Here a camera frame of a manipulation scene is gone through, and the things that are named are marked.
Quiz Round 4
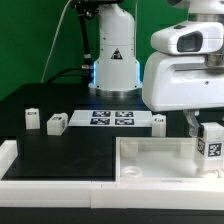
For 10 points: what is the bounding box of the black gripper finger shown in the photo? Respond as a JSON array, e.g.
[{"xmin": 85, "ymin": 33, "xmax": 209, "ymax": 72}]
[{"xmin": 183, "ymin": 109, "xmax": 204, "ymax": 137}]

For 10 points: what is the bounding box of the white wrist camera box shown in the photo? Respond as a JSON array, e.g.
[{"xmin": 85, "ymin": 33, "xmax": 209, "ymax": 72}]
[{"xmin": 151, "ymin": 21, "xmax": 224, "ymax": 55}]

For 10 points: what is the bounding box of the white square tabletop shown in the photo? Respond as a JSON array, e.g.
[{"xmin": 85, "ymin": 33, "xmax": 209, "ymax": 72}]
[{"xmin": 116, "ymin": 137, "xmax": 214, "ymax": 181}]

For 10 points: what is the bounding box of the black cable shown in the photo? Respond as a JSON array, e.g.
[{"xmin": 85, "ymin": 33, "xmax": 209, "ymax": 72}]
[{"xmin": 45, "ymin": 65, "xmax": 93, "ymax": 84}]

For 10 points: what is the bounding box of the white fiducial marker plate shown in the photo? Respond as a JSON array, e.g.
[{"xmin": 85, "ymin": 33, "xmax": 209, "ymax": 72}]
[{"xmin": 69, "ymin": 110, "xmax": 152, "ymax": 127}]

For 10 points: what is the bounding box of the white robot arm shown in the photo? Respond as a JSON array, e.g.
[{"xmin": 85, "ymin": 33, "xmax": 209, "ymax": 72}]
[{"xmin": 89, "ymin": 0, "xmax": 224, "ymax": 137}]

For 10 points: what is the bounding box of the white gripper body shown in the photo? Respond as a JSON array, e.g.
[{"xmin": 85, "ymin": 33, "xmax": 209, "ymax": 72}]
[{"xmin": 142, "ymin": 52, "xmax": 224, "ymax": 112}]

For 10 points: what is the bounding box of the white cable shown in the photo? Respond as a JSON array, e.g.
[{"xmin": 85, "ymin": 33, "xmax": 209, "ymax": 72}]
[{"xmin": 40, "ymin": 0, "xmax": 73, "ymax": 84}]

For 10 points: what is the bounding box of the black camera stand pole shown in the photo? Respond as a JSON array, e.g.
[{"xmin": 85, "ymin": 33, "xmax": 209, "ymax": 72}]
[{"xmin": 70, "ymin": 0, "xmax": 124, "ymax": 66}]

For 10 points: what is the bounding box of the white U-shaped obstacle fence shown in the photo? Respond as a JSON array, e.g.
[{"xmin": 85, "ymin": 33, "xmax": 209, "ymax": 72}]
[{"xmin": 0, "ymin": 140, "xmax": 224, "ymax": 210}]

